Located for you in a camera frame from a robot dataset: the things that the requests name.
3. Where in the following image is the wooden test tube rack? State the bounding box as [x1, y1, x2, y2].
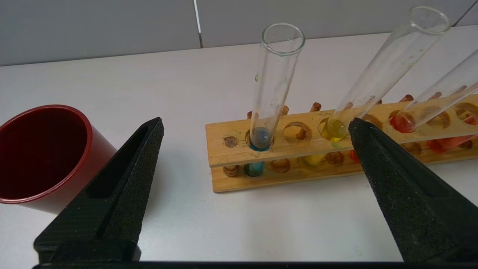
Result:
[205, 94, 478, 193]

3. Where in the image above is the yellow pigment glass test tube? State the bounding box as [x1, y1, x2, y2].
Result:
[299, 6, 450, 173]

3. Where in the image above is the red pigment glass test tube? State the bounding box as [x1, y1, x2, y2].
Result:
[350, 49, 478, 164]

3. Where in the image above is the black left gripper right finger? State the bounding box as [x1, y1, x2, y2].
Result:
[348, 118, 478, 262]

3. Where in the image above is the dark red plastic cup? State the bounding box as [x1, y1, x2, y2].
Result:
[0, 105, 118, 216]

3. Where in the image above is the blue pigment glass test tube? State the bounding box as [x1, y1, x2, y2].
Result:
[245, 23, 306, 177]

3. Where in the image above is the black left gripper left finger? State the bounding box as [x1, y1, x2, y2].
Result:
[34, 117, 165, 262]

